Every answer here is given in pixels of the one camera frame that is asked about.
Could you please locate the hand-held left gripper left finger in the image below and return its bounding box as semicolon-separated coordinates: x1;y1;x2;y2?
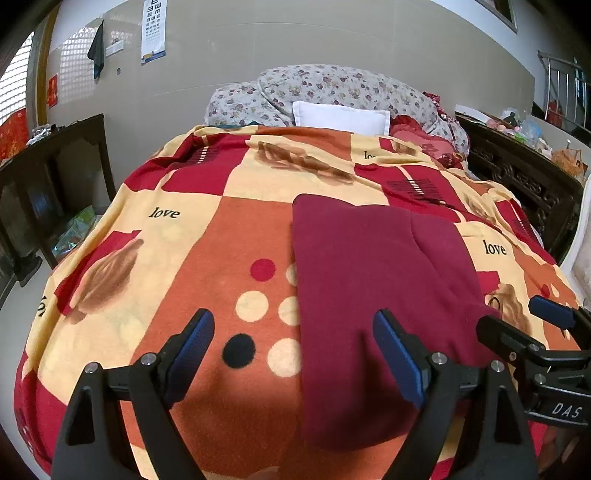
50;308;215;480

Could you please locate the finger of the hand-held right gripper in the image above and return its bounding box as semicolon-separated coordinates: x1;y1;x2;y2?
527;295;591;340
475;314;548;367

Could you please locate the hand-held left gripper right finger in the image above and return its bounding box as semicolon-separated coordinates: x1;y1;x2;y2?
372;309;541;480

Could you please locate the maroon shirt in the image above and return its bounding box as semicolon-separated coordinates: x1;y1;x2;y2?
291;194;504;453

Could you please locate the red and yellow printed blanket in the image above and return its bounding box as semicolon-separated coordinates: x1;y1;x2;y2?
14;124;591;480

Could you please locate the carved dark wooden furniture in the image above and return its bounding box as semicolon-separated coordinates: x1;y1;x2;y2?
455;111;585;264

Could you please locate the orange plastic bag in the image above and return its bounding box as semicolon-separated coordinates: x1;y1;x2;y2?
551;148;587;183

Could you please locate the colourful printed box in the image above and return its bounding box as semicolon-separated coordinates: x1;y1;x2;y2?
51;205;95;259

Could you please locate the pile of plastic bags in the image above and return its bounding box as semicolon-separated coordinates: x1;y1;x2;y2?
485;108;555;158

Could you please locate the black object on floor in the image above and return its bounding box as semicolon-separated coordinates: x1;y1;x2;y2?
14;256;42;287

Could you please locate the red ruffled cushion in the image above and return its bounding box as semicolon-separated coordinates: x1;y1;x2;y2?
390;114;465;167

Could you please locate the metal stair railing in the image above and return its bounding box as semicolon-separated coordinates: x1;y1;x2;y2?
538;51;591;134

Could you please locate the dark wooden cabinet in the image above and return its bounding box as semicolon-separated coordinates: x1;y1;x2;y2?
0;114;116;305

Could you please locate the white pillow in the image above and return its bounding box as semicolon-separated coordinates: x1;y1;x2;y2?
292;100;391;137

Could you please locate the floral quilt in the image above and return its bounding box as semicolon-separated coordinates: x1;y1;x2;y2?
204;64;469;153

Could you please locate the red printed box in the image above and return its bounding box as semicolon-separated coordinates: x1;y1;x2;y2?
0;108;29;162

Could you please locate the dark green hanging cloth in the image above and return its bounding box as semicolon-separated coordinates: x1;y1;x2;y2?
88;19;106;79

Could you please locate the eye chart poster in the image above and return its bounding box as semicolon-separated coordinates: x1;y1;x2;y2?
141;0;167;64

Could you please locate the window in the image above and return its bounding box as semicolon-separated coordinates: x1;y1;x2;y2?
0;32;35;125

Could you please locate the framed wall picture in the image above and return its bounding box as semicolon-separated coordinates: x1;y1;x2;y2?
475;0;518;31

